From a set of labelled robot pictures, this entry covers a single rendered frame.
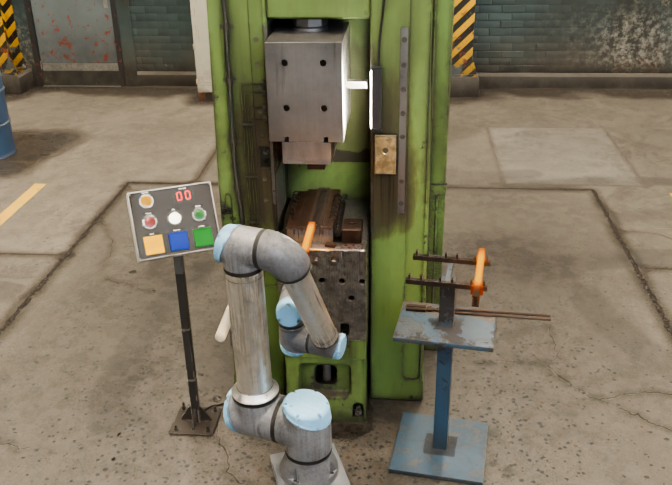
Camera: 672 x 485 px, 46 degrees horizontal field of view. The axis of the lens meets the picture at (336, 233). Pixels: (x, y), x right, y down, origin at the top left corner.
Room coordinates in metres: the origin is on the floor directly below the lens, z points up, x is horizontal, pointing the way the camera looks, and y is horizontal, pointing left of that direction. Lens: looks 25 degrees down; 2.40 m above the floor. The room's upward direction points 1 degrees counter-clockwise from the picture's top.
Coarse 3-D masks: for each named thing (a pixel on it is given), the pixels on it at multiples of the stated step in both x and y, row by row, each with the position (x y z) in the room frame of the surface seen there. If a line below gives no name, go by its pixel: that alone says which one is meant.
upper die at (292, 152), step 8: (288, 144) 3.06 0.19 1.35; (296, 144) 3.06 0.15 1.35; (304, 144) 3.06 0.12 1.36; (312, 144) 3.05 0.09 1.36; (320, 144) 3.05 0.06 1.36; (328, 144) 3.05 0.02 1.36; (336, 144) 3.29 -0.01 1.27; (288, 152) 3.06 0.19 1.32; (296, 152) 3.06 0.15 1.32; (304, 152) 3.06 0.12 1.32; (312, 152) 3.05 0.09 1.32; (320, 152) 3.05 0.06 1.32; (328, 152) 3.05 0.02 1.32; (288, 160) 3.06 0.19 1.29; (296, 160) 3.06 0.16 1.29; (304, 160) 3.06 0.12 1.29; (312, 160) 3.05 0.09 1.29; (320, 160) 3.05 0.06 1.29; (328, 160) 3.05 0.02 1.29
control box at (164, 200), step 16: (144, 192) 2.97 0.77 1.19; (160, 192) 2.99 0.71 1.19; (176, 192) 3.00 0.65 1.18; (192, 192) 3.02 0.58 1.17; (208, 192) 3.04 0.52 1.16; (128, 208) 2.96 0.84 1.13; (144, 208) 2.94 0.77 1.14; (160, 208) 2.95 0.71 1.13; (176, 208) 2.97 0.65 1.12; (192, 208) 2.99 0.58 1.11; (208, 208) 3.00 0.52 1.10; (144, 224) 2.90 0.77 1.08; (160, 224) 2.92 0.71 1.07; (176, 224) 2.93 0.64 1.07; (192, 224) 2.95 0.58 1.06; (208, 224) 2.97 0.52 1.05; (192, 240) 2.92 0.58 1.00; (144, 256) 2.84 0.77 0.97; (160, 256) 2.85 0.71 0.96; (176, 256) 2.94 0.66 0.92
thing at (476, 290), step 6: (480, 252) 2.91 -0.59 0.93; (480, 258) 2.86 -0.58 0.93; (480, 264) 2.80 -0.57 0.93; (480, 270) 2.75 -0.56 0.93; (480, 276) 2.70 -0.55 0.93; (474, 282) 2.66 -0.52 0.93; (480, 282) 2.66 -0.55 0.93; (474, 288) 2.59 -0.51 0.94; (480, 288) 2.61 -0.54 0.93; (474, 294) 2.55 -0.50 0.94; (480, 294) 2.61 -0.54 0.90; (474, 300) 2.53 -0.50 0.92; (474, 306) 2.53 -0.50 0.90
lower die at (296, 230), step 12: (300, 192) 3.46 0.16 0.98; (312, 192) 3.44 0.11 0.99; (336, 192) 3.43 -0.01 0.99; (300, 204) 3.32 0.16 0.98; (312, 204) 3.29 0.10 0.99; (324, 204) 3.27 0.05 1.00; (336, 204) 3.28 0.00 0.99; (300, 216) 3.16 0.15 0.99; (312, 216) 3.14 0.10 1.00; (324, 216) 3.15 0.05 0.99; (288, 228) 3.06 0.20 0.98; (300, 228) 3.06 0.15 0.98; (324, 228) 3.05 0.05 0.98; (300, 240) 3.06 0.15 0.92; (312, 240) 3.05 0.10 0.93; (324, 240) 3.05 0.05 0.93
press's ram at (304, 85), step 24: (288, 24) 3.42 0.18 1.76; (336, 24) 3.40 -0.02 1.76; (264, 48) 3.07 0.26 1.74; (288, 48) 3.06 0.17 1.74; (312, 48) 3.05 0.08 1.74; (336, 48) 3.04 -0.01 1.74; (288, 72) 3.06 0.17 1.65; (312, 72) 3.05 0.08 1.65; (336, 72) 3.04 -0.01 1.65; (288, 96) 3.06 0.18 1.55; (312, 96) 3.05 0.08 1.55; (336, 96) 3.04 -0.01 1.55; (288, 120) 3.06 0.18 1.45; (312, 120) 3.05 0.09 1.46; (336, 120) 3.04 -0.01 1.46
